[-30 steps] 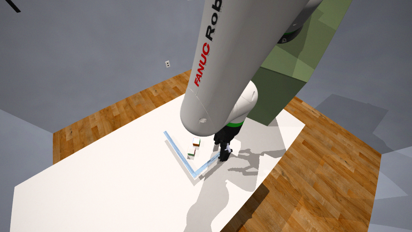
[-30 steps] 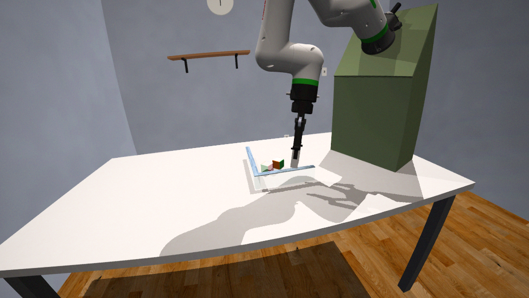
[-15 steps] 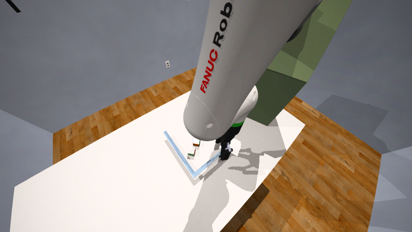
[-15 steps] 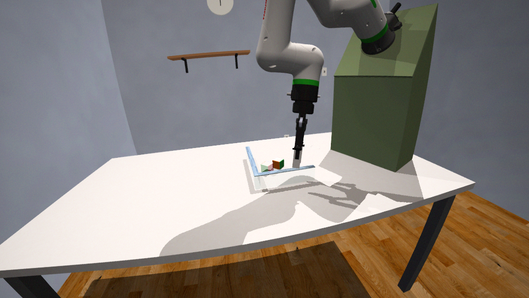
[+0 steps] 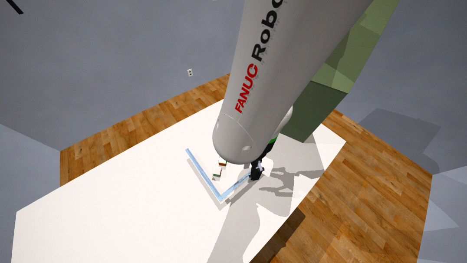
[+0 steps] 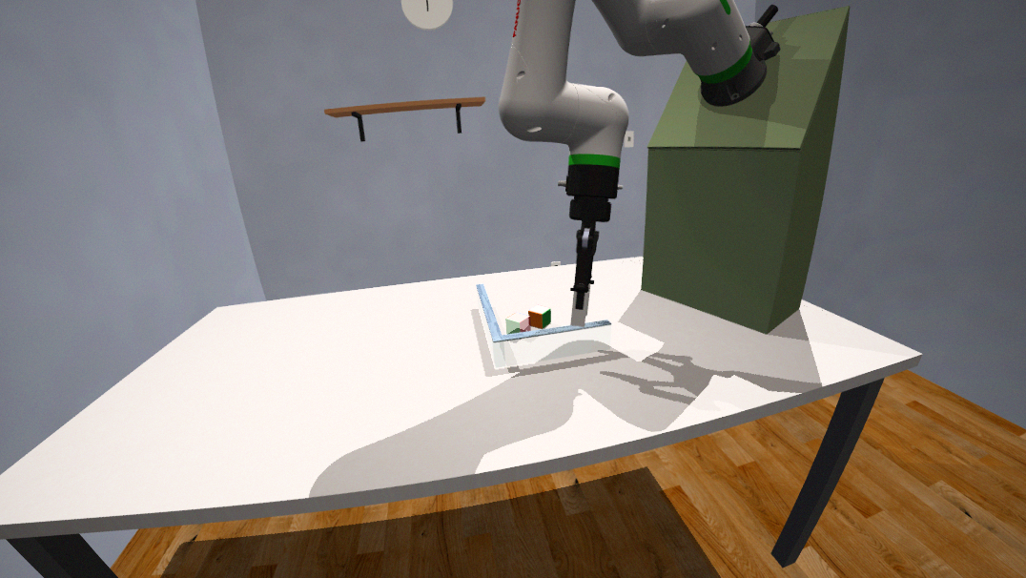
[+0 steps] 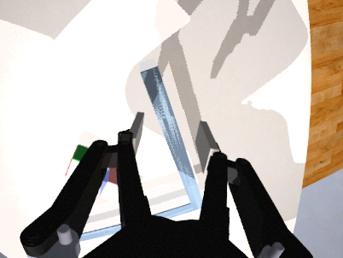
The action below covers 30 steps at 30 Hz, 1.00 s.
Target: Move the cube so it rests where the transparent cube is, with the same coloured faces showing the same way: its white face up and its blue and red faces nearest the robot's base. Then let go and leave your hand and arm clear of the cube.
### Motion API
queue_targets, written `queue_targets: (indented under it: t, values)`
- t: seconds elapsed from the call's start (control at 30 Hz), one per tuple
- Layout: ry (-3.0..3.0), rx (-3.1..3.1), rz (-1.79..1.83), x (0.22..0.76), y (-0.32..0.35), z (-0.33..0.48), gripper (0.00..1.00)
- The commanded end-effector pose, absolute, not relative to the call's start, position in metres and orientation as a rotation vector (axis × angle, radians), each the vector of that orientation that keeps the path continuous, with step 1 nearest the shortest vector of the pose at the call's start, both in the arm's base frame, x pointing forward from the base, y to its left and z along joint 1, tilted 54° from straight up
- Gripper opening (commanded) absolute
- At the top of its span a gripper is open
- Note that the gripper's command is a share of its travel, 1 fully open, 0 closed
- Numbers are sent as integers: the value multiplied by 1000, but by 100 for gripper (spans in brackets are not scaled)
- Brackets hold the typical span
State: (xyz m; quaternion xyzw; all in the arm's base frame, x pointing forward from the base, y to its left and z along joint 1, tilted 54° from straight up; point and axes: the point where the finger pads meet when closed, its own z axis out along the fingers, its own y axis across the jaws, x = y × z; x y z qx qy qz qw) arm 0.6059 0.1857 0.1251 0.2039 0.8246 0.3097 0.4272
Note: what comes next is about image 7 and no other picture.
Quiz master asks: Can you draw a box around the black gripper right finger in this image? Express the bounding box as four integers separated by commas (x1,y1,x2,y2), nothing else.
195,120,313,258

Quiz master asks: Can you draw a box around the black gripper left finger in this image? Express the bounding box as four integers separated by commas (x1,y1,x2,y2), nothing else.
20,112,164,258

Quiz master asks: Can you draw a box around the multicoloured cube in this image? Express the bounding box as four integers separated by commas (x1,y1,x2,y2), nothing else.
66,145,88,178

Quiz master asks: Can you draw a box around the transparent cube with white, blue and red faces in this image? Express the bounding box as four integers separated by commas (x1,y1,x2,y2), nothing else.
99,168,119,204

